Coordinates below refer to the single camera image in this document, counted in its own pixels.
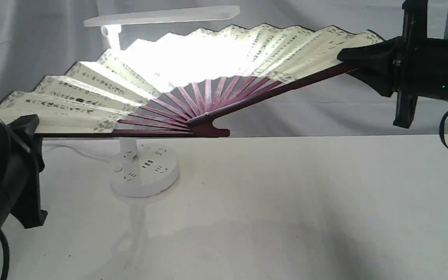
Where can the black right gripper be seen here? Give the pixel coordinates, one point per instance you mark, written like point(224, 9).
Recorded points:
point(422, 64)

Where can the folding paper fan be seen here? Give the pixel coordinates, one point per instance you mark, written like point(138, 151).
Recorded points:
point(180, 84)

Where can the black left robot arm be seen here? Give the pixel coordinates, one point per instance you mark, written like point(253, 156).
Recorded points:
point(21, 162)

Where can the white desk lamp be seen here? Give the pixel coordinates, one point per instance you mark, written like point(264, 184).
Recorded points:
point(147, 170)

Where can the grey backdrop cloth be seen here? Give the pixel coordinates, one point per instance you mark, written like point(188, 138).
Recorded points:
point(45, 37)

